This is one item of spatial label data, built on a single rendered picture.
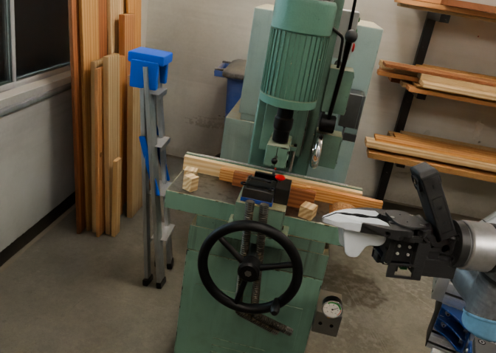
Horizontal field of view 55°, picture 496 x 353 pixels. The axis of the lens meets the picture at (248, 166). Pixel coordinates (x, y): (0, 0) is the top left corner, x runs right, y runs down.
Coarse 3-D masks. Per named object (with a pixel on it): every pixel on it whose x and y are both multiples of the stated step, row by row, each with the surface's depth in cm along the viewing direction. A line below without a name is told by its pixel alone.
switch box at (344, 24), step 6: (342, 12) 158; (348, 12) 158; (354, 12) 158; (342, 18) 159; (348, 18) 159; (354, 18) 158; (342, 24) 160; (348, 24) 159; (354, 24) 159; (342, 30) 160; (336, 42) 162; (336, 48) 163; (342, 48) 162; (336, 54) 164; (342, 54) 163
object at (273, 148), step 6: (270, 138) 151; (270, 144) 146; (276, 144) 147; (282, 144) 148; (288, 144) 148; (270, 150) 146; (276, 150) 146; (282, 150) 145; (288, 150) 145; (270, 156) 147; (282, 156) 146; (288, 156) 152; (264, 162) 148; (270, 162) 147; (282, 162) 147
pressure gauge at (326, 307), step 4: (328, 296) 143; (332, 296) 142; (336, 296) 143; (324, 300) 143; (328, 300) 141; (332, 300) 141; (336, 300) 141; (340, 300) 142; (324, 304) 141; (328, 304) 141; (332, 304) 141; (336, 304) 141; (340, 304) 140; (324, 308) 142; (328, 308) 142; (332, 308) 141; (336, 308) 141; (340, 308) 141; (324, 312) 142; (328, 312) 142; (332, 312) 142; (336, 312) 142; (340, 312) 141; (328, 316) 142; (332, 316) 142; (336, 316) 142
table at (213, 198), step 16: (208, 176) 158; (176, 192) 144; (192, 192) 145; (208, 192) 147; (224, 192) 149; (240, 192) 150; (176, 208) 146; (192, 208) 145; (208, 208) 144; (224, 208) 143; (288, 208) 145; (320, 208) 149; (288, 224) 141; (304, 224) 140; (320, 224) 139; (240, 240) 135; (256, 240) 134; (272, 240) 133; (320, 240) 141; (336, 240) 140
